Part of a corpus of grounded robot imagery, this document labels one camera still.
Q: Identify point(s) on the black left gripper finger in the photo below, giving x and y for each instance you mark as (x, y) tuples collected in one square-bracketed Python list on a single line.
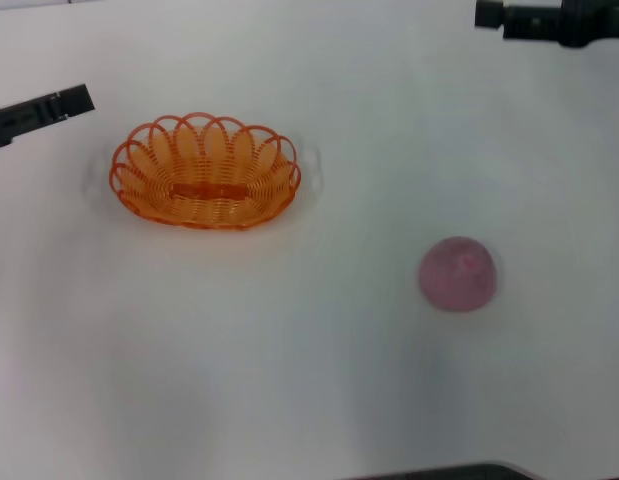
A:
[(74, 101)]

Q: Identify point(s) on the orange woven plastic basket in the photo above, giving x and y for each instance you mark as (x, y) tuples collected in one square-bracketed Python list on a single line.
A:
[(209, 192)]

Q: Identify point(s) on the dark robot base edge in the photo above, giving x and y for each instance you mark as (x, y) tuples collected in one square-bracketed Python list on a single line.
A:
[(439, 472)]

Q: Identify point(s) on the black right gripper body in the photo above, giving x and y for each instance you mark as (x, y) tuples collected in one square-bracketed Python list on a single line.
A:
[(594, 22)]

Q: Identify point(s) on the pink peach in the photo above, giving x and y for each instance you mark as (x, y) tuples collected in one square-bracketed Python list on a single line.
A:
[(458, 275)]

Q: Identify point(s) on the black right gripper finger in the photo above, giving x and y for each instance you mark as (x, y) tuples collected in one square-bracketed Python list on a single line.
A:
[(489, 14)]

